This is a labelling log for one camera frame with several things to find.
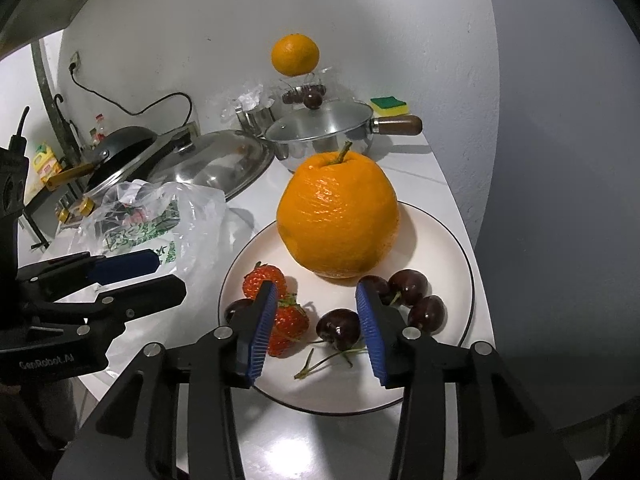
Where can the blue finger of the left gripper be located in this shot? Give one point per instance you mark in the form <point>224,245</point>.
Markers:
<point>141,299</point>
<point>114,269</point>

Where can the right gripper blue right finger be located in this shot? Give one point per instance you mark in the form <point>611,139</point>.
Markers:
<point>381,329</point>

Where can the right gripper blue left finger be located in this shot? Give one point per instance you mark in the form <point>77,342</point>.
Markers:
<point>252,326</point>

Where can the strawberry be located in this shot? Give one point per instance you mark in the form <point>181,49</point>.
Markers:
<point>289,327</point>
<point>264,272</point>

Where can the dark cherry with stem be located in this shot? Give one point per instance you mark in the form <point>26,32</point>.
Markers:
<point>340,329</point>

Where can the large orange with stem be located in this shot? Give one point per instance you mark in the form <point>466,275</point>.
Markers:
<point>339,215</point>

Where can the dark cherry cluster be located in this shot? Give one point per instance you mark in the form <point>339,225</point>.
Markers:
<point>410,288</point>

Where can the clear plastic bag green print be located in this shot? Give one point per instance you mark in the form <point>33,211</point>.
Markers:
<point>194,233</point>

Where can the steel induction cooker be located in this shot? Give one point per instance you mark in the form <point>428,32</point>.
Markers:
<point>138,168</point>

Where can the white plate with dark rim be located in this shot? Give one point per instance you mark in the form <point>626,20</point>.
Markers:
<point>326,370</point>

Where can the yellow detergent bottle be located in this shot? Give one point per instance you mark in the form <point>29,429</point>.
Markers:
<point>45,163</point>

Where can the oil bottle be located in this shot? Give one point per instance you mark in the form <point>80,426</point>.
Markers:
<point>93,137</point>

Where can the black umbrella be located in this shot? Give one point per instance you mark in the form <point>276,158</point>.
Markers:
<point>68,141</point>

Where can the large steel wok lid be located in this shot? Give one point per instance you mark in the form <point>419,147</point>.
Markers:
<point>228,160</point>

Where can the grey refrigerator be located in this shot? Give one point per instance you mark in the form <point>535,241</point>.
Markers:
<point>559,245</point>

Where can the steel condiment cups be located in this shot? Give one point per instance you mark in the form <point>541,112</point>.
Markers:
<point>255,121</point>

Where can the small steel saucepan with lid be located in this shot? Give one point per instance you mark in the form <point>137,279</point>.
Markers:
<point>325,126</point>

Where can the crumpled clear plastic bag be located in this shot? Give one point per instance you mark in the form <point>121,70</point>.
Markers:
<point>246,97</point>

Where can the green yellow sponge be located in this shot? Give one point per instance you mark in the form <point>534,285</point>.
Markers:
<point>389,106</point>

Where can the clear glass container with cherries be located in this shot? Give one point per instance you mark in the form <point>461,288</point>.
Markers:
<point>305,92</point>

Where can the orange on glass container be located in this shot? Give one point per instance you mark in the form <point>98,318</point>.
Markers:
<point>295,55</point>

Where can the black wire rack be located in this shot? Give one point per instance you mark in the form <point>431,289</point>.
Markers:
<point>39,220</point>

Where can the black wok with yellow handle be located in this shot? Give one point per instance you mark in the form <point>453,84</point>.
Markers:
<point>106,158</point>

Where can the white wall socket left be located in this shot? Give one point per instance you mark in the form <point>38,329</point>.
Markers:
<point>74,63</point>

